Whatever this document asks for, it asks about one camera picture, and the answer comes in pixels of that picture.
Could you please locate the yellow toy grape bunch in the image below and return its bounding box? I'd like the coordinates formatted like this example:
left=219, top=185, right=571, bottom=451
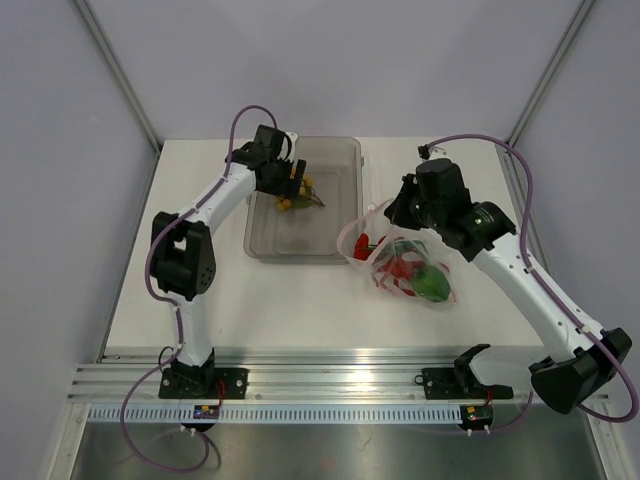
left=276, top=174, right=325, bottom=212

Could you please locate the clear zip top bag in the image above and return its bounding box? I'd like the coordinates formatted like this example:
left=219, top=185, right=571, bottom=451
left=336, top=199, right=458, bottom=310

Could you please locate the green toy scallion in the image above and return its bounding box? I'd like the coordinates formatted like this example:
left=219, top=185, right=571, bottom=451
left=378, top=238, right=430, bottom=262

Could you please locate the red toy lobster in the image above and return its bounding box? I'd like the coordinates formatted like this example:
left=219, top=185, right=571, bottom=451
left=353, top=233, right=435, bottom=297

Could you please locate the green toy bell pepper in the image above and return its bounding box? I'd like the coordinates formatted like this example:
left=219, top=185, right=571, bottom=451
left=411, top=266, right=451, bottom=303

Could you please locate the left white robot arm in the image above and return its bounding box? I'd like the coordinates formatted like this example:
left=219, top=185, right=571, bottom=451
left=145, top=125, right=306, bottom=401

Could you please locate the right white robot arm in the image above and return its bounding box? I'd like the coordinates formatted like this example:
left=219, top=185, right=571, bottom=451
left=384, top=158, right=632, bottom=414

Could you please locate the clear plastic tray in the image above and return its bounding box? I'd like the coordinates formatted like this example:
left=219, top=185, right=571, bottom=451
left=244, top=136, right=363, bottom=265

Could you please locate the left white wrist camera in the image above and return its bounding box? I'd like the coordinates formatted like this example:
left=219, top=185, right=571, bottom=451
left=284, top=131, right=299, bottom=147

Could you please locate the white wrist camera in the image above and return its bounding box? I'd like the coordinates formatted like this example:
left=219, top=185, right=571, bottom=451
left=284, top=131, right=299, bottom=147
left=417, top=144, right=447, bottom=162

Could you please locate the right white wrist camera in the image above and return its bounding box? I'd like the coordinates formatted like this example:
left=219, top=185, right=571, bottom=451
left=417, top=144, right=447, bottom=162

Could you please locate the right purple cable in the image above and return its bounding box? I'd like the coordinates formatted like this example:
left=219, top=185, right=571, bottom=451
left=414, top=132, right=634, bottom=435

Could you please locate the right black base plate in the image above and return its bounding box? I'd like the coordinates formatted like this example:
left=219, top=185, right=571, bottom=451
left=413, top=367, right=514, bottom=401

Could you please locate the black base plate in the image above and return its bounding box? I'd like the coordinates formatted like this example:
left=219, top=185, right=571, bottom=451
left=413, top=367, right=514, bottom=401
left=158, top=367, right=248, bottom=400

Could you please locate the aluminium mounting rail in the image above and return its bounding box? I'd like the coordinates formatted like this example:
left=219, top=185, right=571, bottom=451
left=67, top=347, right=611, bottom=404

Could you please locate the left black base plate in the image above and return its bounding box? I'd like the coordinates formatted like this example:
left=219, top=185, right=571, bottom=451
left=158, top=367, right=248, bottom=400

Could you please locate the left aluminium frame post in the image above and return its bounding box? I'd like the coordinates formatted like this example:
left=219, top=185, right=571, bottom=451
left=70, top=0, right=163, bottom=158

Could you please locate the aluminium frame post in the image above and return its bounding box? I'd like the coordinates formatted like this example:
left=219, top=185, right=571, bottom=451
left=505, top=0, right=598, bottom=147
left=70, top=0, right=163, bottom=158

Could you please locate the right aluminium frame post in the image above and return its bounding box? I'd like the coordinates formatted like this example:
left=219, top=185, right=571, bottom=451
left=505, top=0, right=598, bottom=147

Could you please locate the white slotted cable duct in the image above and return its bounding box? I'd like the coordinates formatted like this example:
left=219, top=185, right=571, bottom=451
left=88, top=404, right=462, bottom=425

